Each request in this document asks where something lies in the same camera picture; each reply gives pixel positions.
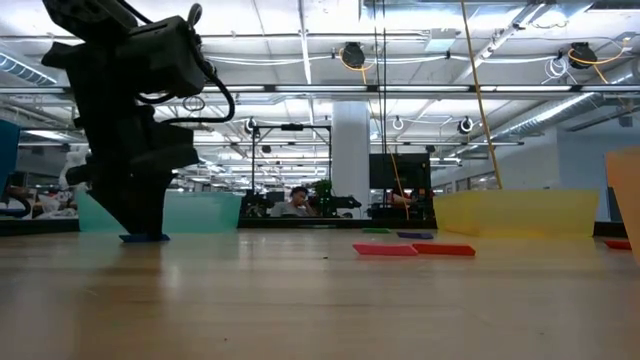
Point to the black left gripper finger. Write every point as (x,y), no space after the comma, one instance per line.
(135,205)

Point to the light blue eraser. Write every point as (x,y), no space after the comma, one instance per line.
(125,238)

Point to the dark blue plastic bin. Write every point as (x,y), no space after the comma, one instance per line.
(7,150)

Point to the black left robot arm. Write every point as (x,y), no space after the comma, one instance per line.
(85,15)

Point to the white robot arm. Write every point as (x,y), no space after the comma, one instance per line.
(72,157)

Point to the teal plastic bin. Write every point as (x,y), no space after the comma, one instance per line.
(210,212)

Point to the seated person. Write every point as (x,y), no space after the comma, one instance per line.
(295,207)

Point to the green plant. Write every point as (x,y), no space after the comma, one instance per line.
(322,192)

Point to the white column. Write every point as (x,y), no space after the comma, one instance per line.
(350,150)

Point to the green eraser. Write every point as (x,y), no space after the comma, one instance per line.
(376,230)

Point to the pink eraser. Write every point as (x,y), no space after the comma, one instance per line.
(385,249)

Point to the black monitor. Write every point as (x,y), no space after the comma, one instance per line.
(400,170)

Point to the long ceiling light bar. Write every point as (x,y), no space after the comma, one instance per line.
(400,88)

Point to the purple eraser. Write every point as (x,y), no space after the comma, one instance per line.
(415,235)

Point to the yellow plastic bin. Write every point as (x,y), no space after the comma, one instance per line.
(515,212)

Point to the red eraser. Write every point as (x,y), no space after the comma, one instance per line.
(617,244)

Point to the orange plastic bin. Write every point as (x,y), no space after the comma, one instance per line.
(627,200)

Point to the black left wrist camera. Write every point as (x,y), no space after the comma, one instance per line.
(165,55)

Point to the black camera stand frame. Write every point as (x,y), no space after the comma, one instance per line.
(292,127)

